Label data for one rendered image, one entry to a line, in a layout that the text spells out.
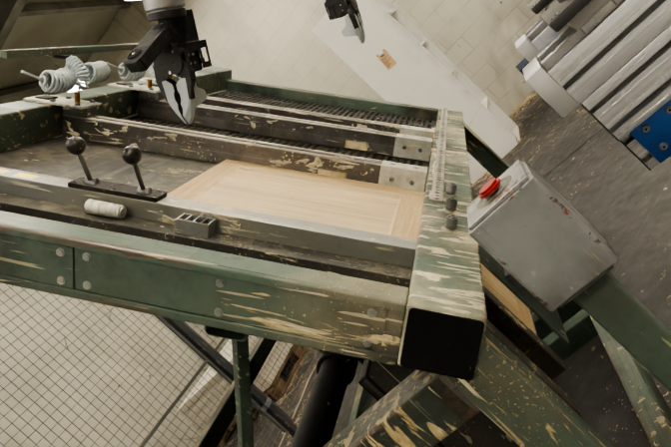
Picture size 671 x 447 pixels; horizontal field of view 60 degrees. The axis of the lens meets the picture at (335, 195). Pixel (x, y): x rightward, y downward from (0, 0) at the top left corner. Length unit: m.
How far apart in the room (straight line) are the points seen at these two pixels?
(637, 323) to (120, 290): 0.80
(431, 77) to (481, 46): 1.46
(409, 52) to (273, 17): 2.28
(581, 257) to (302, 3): 6.32
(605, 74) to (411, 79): 4.40
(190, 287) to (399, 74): 4.56
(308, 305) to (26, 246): 0.49
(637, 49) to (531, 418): 0.59
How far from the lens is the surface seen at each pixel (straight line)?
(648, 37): 1.04
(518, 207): 0.84
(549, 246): 0.86
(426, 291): 0.94
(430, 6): 6.72
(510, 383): 0.96
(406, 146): 2.01
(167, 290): 1.00
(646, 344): 0.99
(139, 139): 1.79
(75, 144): 1.25
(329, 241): 1.14
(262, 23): 7.19
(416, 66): 5.37
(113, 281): 1.04
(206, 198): 1.36
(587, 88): 1.04
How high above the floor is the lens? 1.14
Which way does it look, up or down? 3 degrees down
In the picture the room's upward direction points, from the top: 47 degrees counter-clockwise
